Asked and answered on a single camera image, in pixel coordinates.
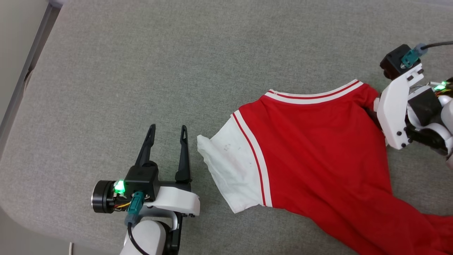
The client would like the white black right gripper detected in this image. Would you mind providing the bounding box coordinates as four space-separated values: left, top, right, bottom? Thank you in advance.
374 64 449 153

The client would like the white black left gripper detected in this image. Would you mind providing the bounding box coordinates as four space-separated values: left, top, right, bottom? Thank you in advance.
92 124 201 217

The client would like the red and white shirt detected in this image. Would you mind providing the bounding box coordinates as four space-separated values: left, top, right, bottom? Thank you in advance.
197 79 453 255

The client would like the grey fabric sofa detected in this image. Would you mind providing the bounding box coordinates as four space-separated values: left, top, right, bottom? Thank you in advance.
0 0 453 255

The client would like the black cable with teal plug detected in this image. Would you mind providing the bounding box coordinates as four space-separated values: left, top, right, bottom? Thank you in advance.
401 41 453 69
125 191 151 255

